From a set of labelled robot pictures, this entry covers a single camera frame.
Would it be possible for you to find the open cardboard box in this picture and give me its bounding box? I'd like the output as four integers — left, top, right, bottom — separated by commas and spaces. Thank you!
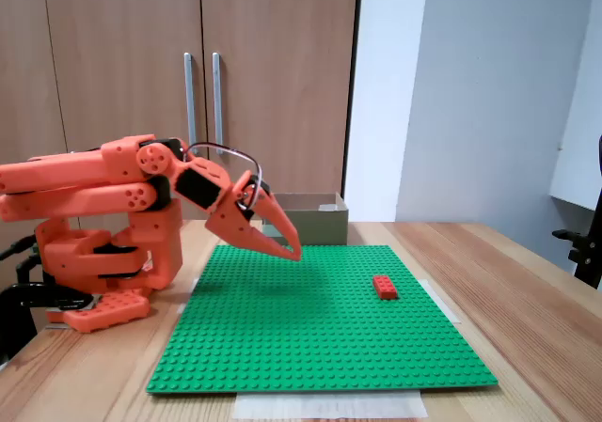
261, 191, 350, 246

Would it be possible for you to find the green lego baseplate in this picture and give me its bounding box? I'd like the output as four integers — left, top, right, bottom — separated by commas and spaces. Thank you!
145, 243, 499, 396

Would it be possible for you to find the red lego block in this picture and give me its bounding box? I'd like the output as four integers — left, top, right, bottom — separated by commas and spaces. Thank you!
372, 274, 400, 301

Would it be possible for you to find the brown wooden cabinet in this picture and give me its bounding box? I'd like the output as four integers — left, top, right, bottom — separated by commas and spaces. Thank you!
0, 0, 364, 263

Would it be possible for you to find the wide masking tape strip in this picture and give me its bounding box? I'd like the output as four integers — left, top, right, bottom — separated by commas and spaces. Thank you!
233, 390, 429, 421

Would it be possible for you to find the black table clamp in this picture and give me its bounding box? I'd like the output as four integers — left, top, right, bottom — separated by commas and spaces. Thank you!
0, 283, 95, 366

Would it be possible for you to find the gripper servo cable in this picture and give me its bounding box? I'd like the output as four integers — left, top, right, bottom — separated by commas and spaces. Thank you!
183, 142, 262, 212

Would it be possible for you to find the silver cabinet handle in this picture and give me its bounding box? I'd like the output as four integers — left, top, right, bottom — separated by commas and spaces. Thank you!
182, 52, 198, 148
211, 52, 225, 151

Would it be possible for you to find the black cable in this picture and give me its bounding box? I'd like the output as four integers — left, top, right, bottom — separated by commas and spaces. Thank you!
0, 234, 40, 261
15, 252, 46, 286

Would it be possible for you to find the black camera stand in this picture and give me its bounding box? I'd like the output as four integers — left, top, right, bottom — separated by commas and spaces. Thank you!
552, 134, 602, 291

